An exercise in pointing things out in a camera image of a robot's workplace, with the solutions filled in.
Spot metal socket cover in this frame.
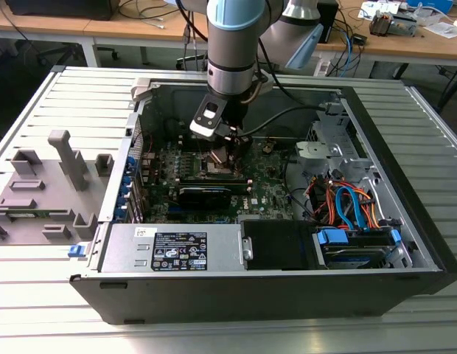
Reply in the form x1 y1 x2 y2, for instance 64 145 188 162
208 146 234 167

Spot CPU socket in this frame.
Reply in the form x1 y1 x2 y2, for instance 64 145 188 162
199 151 246 178

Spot CPU cooler heat sink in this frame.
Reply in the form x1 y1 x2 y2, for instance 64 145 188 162
368 10 396 37

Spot green RAM stick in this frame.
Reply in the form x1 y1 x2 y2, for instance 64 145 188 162
5 209 73 219
178 176 251 195

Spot green motherboard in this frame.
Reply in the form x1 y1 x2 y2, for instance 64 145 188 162
139 136 301 226

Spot black graphics card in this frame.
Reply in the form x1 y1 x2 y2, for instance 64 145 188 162
175 185 233 210

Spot silver metal drive cage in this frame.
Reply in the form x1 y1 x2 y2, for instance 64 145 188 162
293 102 383 181

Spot white power strip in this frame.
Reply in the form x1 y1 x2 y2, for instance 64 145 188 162
313 58 332 77

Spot black box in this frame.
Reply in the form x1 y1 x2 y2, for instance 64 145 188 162
316 0 340 44

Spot black plastic shroud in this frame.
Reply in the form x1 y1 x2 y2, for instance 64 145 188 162
239 219 321 272

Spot hard disk blue carrier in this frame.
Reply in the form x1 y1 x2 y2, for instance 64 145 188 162
312 225 403 271

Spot white printed papers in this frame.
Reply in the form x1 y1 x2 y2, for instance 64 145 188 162
357 0 402 21

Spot wooden desk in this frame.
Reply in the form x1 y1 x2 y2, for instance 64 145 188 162
316 0 457 62
0 0 214 41

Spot grey power supply unit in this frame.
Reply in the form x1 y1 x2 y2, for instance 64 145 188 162
98 222 248 274

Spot grey metal device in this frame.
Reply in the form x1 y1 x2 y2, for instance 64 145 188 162
392 13 423 38

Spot black monitor base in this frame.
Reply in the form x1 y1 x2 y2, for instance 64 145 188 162
4 0 116 21

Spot grey parts rack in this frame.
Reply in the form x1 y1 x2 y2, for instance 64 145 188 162
0 128 116 247

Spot blue box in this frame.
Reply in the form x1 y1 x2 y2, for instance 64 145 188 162
405 0 454 10

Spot white paper sheet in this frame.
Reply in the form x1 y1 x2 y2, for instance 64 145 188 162
422 20 457 40

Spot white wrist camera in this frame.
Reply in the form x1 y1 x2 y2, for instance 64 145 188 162
189 93 226 138

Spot beige wrist camera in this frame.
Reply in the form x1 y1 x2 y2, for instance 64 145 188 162
252 69 274 93

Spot grey case handle latch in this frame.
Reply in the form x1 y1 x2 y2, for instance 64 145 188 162
130 77 160 103

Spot orange wire bundle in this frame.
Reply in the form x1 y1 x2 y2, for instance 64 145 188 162
305 178 383 232

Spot blue wire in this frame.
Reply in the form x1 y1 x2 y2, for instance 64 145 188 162
334 185 366 232

